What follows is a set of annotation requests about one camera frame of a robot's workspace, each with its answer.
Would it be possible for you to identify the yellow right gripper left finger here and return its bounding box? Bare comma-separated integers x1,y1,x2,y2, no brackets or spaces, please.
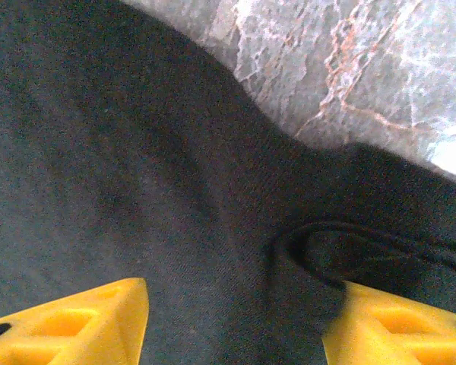
0,277,150,365

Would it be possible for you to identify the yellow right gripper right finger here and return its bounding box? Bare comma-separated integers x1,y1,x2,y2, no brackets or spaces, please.
321,281,456,365

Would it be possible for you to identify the black t-shirt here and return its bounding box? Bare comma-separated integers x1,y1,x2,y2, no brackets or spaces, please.
0,0,456,365

